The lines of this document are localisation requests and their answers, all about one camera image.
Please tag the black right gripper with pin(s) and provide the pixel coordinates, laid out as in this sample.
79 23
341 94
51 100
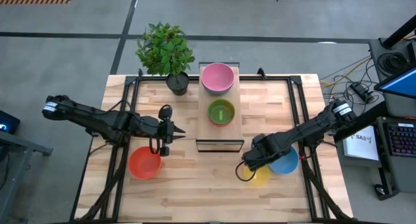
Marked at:
263 151

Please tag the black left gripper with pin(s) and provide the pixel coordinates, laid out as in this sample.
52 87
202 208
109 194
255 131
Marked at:
165 131

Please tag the large blue plastic bowl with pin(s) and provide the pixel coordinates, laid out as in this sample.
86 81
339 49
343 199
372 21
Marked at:
287 162

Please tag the small yellow plastic bowl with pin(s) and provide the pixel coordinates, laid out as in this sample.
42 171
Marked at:
261 178

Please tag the large red plastic bowl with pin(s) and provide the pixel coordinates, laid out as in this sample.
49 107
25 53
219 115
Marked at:
143 164

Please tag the small green plastic bowl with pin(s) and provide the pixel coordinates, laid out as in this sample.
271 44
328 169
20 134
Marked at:
216 112

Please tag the large teal plastic bowl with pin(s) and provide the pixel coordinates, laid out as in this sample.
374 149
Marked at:
217 92

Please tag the large pink plastic bowl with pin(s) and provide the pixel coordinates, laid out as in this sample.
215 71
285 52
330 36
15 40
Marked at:
217 77

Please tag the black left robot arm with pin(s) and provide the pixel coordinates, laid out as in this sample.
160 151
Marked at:
97 118

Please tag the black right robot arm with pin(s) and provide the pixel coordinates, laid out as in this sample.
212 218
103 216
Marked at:
308 128

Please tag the small red clip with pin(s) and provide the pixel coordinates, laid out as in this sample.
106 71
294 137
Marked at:
304 157

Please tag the green plant in black pot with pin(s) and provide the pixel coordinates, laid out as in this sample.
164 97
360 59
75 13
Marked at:
164 52

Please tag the white paper sheet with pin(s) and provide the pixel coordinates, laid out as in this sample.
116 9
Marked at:
360 146

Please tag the black support bar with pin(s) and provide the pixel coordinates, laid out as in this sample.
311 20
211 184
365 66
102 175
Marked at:
367 121

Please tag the black power adapter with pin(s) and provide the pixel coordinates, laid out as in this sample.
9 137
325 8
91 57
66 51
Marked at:
359 89

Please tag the black caster wheel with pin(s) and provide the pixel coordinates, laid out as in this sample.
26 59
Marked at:
379 190

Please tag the black backlit keyboard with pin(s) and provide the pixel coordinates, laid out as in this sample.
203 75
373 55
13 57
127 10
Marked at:
403 139

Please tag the grey equipment cart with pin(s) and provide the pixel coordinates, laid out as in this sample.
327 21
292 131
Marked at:
401 108

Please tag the laptop with blue screen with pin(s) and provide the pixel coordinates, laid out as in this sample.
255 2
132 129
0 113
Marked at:
401 84

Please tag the grey metal desk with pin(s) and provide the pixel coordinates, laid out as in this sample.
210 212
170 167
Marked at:
19 143

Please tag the black device with blue light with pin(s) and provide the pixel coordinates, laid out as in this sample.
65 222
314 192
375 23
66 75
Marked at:
8 120

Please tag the black diagonal pole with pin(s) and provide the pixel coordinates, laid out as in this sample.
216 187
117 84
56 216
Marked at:
399 32

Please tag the wooden shelf with black frame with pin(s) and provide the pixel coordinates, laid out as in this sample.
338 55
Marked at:
219 134

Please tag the black aluminium rig frame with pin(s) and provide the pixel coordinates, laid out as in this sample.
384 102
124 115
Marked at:
276 78

